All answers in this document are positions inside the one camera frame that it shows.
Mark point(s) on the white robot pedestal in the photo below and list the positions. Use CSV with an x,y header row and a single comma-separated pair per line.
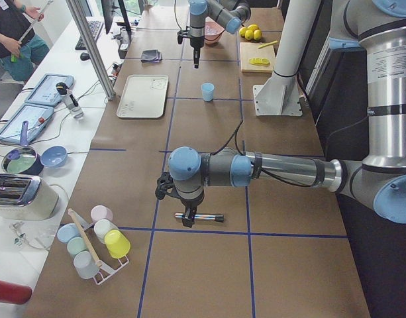
x,y
279,96

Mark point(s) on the yellow plastic knife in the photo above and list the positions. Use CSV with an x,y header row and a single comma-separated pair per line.
x,y
267,44

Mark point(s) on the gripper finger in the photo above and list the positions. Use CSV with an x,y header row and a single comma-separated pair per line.
x,y
191,212
197,57
194,58
186,221

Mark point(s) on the yellow lemon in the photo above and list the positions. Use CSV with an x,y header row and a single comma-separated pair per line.
x,y
253,27
242,31
249,34
257,35

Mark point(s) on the light blue plastic cup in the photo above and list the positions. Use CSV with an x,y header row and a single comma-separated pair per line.
x,y
207,91

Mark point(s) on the steel muddler black tip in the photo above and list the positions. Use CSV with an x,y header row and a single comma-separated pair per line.
x,y
203,217

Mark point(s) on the clear ice cubes pile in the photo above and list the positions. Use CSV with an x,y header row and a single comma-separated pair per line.
x,y
212,30

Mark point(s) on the lemon slices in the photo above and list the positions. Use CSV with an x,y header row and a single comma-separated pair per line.
x,y
259,61

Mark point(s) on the red bottle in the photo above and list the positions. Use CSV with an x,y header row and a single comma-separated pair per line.
x,y
14,293

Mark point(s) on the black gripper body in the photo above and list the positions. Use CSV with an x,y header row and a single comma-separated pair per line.
x,y
189,203
196,44

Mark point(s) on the aluminium frame post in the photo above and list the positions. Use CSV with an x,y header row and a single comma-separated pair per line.
x,y
96,60

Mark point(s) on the person in background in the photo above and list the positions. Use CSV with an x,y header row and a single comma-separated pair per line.
x,y
21,49

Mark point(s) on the black monitor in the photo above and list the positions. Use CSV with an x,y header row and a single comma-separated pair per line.
x,y
109,9

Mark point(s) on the wooden cutting board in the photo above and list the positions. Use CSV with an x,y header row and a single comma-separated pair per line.
x,y
256,57

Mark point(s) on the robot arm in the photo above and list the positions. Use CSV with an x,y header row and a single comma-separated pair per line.
x,y
365,160
228,14

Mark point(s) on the cup rack with cups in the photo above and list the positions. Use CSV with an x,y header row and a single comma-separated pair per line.
x,y
91,259

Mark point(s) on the blue bowl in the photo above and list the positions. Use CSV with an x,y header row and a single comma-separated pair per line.
x,y
54,157

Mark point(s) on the cream bear tray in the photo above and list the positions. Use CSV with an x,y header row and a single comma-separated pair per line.
x,y
143,97

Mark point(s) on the clear water bottle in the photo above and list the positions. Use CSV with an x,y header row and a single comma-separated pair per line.
x,y
69,100

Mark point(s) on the pink bowl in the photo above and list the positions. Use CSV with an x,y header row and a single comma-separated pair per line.
x,y
213,39

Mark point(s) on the black computer mouse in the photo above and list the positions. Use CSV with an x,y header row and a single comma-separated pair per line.
x,y
84,56

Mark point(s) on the blue pot with lid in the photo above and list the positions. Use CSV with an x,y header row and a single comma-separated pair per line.
x,y
23,159

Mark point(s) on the teach pendant tablet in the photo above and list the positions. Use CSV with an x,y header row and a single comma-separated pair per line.
x,y
45,92
38,116

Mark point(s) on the grey folded cloth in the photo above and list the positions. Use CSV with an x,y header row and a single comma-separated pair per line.
x,y
151,56

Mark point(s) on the white toaster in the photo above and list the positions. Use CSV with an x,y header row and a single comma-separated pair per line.
x,y
26,198

